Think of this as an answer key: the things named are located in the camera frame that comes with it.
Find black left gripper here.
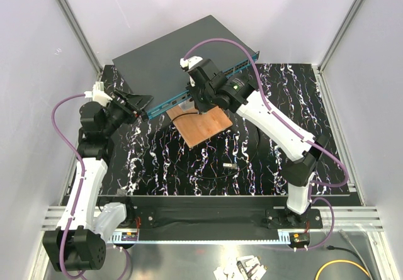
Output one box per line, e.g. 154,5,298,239
103,88,153,137

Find grey network switch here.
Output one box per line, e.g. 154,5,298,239
113,15,250,120

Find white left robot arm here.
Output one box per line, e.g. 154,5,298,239
42,89,153,279

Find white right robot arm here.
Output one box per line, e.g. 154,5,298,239
179,56,322,228

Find wooden board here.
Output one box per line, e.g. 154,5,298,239
166,105,232,148

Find black marble mat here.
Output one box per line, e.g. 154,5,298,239
99,64,348,196

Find white packets pile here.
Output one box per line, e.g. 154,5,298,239
213,255,267,280

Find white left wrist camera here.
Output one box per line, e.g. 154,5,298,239
84,81,112,107

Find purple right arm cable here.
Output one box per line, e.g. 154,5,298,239
184,37,350,251

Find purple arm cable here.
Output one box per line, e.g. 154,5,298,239
184,37,350,251
51,92,133,277

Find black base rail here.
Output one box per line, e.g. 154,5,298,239
61,194,324,242

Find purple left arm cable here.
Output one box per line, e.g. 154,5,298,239
51,92,133,277

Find grey cable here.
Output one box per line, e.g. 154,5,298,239
339,229,377,277

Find yellow cable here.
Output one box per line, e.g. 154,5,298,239
314,260,372,280

